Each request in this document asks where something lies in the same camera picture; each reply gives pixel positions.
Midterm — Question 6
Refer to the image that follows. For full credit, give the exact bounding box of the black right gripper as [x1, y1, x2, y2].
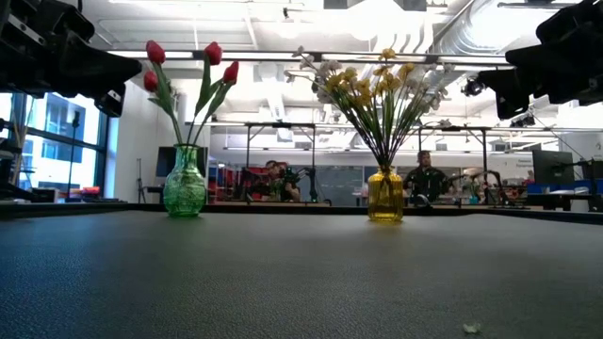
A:
[478, 0, 603, 121]

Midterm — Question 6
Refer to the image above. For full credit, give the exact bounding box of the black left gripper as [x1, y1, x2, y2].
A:
[0, 0, 143, 119]

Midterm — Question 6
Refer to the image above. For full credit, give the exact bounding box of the red artificial tulip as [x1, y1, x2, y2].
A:
[145, 40, 186, 146]
[142, 70, 183, 145]
[187, 40, 223, 146]
[190, 60, 240, 146]

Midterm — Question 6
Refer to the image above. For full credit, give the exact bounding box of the white artificial flower bunch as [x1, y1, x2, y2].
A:
[383, 60, 454, 170]
[284, 45, 392, 170]

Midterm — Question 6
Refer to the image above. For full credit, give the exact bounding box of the yellow artificial flower bunch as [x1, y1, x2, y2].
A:
[324, 46, 416, 170]

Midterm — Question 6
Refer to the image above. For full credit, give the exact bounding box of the black monitor behind vase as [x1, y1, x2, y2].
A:
[155, 145, 209, 179]

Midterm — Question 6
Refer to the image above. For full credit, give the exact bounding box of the green glass vase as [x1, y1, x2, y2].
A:
[162, 143, 207, 218]

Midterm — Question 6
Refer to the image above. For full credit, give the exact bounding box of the yellow glass vase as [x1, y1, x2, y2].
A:
[367, 167, 405, 223]

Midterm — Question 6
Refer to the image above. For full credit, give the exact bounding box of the black ceiling spot lamp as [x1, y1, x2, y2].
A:
[461, 76, 487, 99]

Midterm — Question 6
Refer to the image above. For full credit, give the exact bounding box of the black light stand pole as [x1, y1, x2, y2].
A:
[65, 110, 82, 200]

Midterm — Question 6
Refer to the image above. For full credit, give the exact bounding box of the black desk monitor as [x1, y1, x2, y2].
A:
[532, 149, 576, 186]

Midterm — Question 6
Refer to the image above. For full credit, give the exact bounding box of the long ceiling light bar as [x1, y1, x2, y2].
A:
[106, 49, 511, 66]

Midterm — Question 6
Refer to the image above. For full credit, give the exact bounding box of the seated person with robot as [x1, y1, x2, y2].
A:
[253, 159, 303, 203]

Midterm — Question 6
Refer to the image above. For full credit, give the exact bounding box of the black table mat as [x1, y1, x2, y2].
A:
[0, 209, 603, 339]

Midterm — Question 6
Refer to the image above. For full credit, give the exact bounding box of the silver ceiling duct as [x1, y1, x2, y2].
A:
[431, 0, 524, 56]

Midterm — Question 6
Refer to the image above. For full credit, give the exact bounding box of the black station frame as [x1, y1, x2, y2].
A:
[417, 124, 491, 204]
[243, 121, 318, 204]

